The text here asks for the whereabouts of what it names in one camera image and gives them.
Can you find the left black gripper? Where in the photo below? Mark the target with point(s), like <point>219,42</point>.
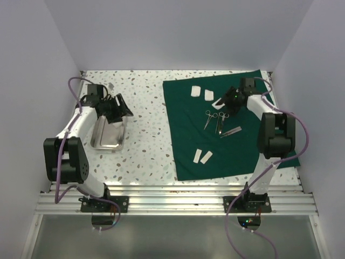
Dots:
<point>120,110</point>

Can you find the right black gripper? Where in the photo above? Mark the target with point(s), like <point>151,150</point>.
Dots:
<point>230,91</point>

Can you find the steel scissors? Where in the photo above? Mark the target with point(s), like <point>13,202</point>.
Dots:
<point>220,122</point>

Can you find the white gauze pad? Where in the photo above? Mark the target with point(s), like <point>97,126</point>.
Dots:
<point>208,95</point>
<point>117,124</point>
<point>217,106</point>
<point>195,91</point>

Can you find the steel forceps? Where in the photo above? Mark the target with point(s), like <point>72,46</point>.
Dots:
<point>210,116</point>

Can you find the green surgical drape cloth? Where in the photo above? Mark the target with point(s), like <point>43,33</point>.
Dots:
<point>210,148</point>

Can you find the white gauze strip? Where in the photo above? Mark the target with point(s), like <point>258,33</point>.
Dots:
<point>206,157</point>
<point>197,155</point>

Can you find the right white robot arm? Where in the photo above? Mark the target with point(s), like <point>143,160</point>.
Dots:
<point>276,136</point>

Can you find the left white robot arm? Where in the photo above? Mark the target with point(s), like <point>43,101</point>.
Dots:
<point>65,157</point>

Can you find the stainless steel tray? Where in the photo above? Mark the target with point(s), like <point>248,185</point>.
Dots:
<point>106,137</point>

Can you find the steel tweezers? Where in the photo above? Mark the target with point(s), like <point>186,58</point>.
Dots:
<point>230,132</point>

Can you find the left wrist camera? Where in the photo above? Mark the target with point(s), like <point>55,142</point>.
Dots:
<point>111,86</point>

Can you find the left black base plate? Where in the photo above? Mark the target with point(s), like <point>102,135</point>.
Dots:
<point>95,206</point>

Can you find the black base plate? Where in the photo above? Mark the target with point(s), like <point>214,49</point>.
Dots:
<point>95,206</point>
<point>241,206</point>

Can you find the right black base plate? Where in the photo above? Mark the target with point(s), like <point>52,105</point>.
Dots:
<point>241,206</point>

